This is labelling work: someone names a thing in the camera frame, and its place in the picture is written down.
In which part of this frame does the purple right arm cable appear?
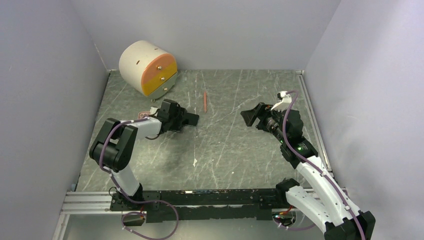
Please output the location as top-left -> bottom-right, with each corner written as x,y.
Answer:
273,90 -> 367,240

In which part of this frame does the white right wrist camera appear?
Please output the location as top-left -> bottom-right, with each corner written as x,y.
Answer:
271,91 -> 292,112

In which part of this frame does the black screen white phone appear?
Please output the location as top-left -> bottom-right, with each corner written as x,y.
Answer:
182,112 -> 200,127

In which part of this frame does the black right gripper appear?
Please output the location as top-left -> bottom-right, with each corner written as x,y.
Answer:
241,102 -> 287,144

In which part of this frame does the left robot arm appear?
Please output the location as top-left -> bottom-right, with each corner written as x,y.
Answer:
89,99 -> 200,210

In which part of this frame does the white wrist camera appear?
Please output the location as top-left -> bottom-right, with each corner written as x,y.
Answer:
149,106 -> 159,116
271,91 -> 292,112

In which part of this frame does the black base crossbar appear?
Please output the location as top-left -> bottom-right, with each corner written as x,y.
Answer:
109,188 -> 290,223

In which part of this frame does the white round drawer cabinet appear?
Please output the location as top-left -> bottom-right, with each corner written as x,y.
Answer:
118,40 -> 178,102

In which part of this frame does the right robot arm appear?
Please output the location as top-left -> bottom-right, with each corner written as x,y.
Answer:
240,102 -> 376,240

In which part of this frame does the aluminium frame rail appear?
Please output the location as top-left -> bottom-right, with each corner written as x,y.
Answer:
53,188 -> 319,240

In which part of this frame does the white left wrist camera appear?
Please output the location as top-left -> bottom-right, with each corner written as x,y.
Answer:
149,106 -> 159,116

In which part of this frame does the red-brown pencil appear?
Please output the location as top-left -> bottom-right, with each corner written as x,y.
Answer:
203,91 -> 208,113

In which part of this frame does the pink phone case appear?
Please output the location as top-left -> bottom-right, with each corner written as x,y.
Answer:
137,111 -> 153,120

